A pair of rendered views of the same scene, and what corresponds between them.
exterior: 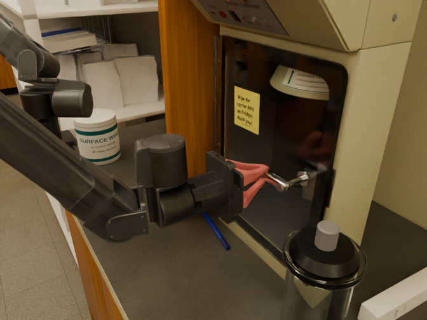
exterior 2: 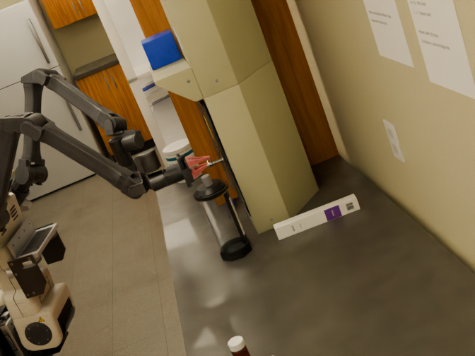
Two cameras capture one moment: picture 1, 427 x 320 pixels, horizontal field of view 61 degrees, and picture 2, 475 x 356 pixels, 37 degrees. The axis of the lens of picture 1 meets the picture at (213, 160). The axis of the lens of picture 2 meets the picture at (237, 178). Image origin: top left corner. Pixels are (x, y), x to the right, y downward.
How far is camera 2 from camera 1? 1.80 m
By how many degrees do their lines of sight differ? 29
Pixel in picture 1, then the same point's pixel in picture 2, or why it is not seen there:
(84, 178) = (116, 172)
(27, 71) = (109, 131)
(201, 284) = (209, 233)
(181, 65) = (184, 107)
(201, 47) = not seen: hidden behind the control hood
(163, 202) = (150, 179)
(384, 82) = (231, 106)
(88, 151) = not seen: hidden behind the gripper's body
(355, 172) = (240, 150)
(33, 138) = (97, 159)
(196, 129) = (208, 142)
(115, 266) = (170, 232)
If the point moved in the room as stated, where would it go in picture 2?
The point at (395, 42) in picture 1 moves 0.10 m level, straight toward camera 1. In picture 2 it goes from (225, 88) to (201, 103)
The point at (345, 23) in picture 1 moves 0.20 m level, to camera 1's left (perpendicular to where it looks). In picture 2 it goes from (186, 93) to (132, 107)
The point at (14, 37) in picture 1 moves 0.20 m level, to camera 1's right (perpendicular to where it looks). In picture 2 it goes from (102, 114) to (146, 102)
